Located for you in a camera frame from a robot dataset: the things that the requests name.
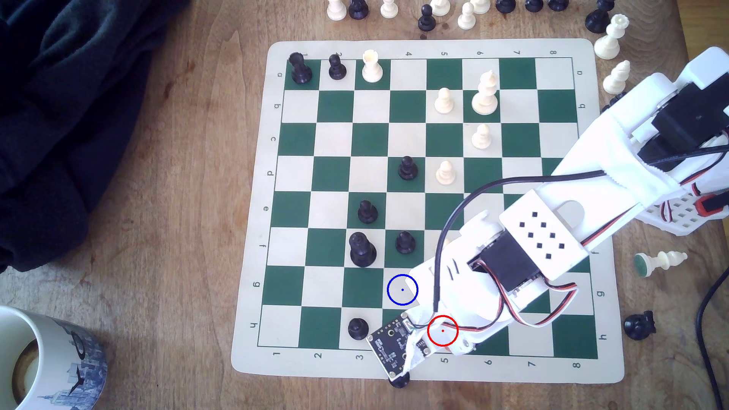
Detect dark navy fleece cloth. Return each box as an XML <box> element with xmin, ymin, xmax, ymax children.
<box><xmin>0</xmin><ymin>0</ymin><xmax>192</xmax><ymax>273</ymax></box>

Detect thick black power cable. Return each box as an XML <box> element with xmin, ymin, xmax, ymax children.
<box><xmin>695</xmin><ymin>266</ymin><xmax>729</xmax><ymax>410</ymax></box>

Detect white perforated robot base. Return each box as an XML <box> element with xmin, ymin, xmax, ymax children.
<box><xmin>634</xmin><ymin>185</ymin><xmax>729</xmax><ymax>238</ymax></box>

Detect white mug with blue print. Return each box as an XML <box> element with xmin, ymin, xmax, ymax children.
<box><xmin>0</xmin><ymin>305</ymin><xmax>108</xmax><ymax>410</ymax></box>

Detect large black chess piece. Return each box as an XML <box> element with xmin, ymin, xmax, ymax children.
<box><xmin>584</xmin><ymin>0</ymin><xmax>616</xmax><ymax>34</ymax></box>
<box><xmin>349</xmin><ymin>231</ymin><xmax>378</xmax><ymax>269</ymax></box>

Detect red white black servo wires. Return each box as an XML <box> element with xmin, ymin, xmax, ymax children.
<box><xmin>477</xmin><ymin>258</ymin><xmax>580</xmax><ymax>335</ymax></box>

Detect tall white chess bishop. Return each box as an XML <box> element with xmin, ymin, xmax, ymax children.
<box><xmin>471</xmin><ymin>69</ymin><xmax>501</xmax><ymax>116</ymax></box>

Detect black chess knight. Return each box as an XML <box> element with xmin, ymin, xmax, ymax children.
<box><xmin>622</xmin><ymin>310</ymin><xmax>657</xmax><ymax>342</ymax></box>

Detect white chess rook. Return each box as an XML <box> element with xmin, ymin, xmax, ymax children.
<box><xmin>361</xmin><ymin>49</ymin><xmax>384</xmax><ymax>84</ymax></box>

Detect black camera cable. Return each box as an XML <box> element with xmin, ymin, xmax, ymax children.
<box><xmin>432</xmin><ymin>170</ymin><xmax>608</xmax><ymax>329</ymax></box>

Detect white chess queen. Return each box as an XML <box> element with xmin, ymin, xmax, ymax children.
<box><xmin>593</xmin><ymin>13</ymin><xmax>631</xmax><ymax>61</ymax></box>

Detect black chess rook corner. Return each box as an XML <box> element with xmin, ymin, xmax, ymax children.
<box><xmin>288</xmin><ymin>52</ymin><xmax>313</xmax><ymax>85</ymax></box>

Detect black camera circuit board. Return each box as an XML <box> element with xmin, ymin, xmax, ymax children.
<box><xmin>366</xmin><ymin>318</ymin><xmax>426</xmax><ymax>380</ymax></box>

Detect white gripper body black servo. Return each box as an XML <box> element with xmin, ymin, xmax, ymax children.
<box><xmin>410</xmin><ymin>210</ymin><xmax>580</xmax><ymax>356</ymax></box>

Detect green and cream chess mat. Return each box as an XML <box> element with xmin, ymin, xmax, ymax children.
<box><xmin>230</xmin><ymin>39</ymin><xmax>625</xmax><ymax>384</ymax></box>

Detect white chess piece green felt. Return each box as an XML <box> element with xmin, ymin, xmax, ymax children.
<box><xmin>633</xmin><ymin>250</ymin><xmax>689</xmax><ymax>279</ymax></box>

